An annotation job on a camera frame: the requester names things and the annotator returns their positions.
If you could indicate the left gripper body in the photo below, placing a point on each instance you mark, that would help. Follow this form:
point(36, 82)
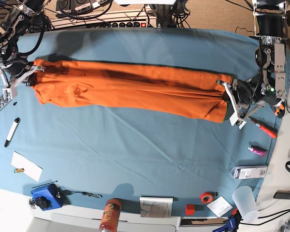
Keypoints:
point(246, 97)

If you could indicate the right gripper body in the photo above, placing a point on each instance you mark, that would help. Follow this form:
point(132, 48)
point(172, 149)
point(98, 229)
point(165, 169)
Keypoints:
point(17, 72)

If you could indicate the orange t-shirt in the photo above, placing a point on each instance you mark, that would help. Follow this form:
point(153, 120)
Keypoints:
point(184, 92)

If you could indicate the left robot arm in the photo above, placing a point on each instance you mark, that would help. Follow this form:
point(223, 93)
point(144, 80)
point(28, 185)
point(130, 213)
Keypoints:
point(269, 85)

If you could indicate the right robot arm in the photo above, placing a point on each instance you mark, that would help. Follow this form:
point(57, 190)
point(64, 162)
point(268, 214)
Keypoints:
point(16, 23)

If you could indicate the orange black utility knife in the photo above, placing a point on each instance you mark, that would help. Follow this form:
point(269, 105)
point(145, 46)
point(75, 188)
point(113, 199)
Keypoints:
point(279, 110)

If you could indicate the red screwdriver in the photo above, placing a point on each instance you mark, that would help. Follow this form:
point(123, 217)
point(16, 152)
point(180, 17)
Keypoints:
point(269, 131)

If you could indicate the white marker pen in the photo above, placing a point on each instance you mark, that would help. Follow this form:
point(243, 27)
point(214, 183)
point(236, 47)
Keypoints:
point(11, 131)

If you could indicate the purple glue tube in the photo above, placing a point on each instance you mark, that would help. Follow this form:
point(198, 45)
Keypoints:
point(258, 151)

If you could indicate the packaged item in blister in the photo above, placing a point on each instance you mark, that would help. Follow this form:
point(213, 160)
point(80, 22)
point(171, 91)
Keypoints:
point(249, 172)

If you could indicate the white paper card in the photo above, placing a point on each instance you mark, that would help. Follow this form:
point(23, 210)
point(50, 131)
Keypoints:
point(30, 169)

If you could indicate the small yellow battery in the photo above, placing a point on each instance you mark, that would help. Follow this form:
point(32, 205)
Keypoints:
point(19, 170)

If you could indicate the red tape roll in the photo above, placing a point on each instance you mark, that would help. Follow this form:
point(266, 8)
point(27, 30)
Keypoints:
point(207, 197)

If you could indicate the translucent plastic cup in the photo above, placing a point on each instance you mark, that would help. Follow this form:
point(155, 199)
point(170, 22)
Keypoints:
point(245, 202)

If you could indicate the black adapter box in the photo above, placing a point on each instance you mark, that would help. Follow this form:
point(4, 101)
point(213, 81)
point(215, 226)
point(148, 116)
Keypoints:
point(283, 195)

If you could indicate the white square card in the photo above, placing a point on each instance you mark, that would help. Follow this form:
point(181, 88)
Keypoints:
point(220, 206)

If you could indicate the red cube block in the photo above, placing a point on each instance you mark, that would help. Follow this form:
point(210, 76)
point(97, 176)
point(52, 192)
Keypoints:
point(190, 209)

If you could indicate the blue box with knob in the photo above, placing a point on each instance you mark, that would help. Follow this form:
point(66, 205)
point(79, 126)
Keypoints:
point(47, 197)

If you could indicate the blue table cloth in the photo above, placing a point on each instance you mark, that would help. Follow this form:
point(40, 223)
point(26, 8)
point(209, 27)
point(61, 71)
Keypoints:
point(127, 153)

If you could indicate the blue clamp bottom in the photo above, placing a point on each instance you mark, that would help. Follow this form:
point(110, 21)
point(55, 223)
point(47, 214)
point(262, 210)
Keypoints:
point(232, 223)

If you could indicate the grey patterned notebook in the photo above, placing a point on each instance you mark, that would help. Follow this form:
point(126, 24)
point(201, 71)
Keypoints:
point(156, 207)

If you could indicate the orange drink bottle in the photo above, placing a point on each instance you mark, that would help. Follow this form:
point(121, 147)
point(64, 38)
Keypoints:
point(110, 217)

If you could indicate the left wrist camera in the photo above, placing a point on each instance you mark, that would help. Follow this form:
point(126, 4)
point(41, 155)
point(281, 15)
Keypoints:
point(237, 121)

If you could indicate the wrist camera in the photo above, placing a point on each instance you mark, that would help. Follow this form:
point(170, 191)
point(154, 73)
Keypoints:
point(237, 121)
point(9, 93)

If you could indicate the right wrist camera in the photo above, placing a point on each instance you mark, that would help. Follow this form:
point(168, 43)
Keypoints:
point(9, 93)

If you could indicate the black cable tie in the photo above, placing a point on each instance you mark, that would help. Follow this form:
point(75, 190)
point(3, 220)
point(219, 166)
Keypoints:
point(46, 184)

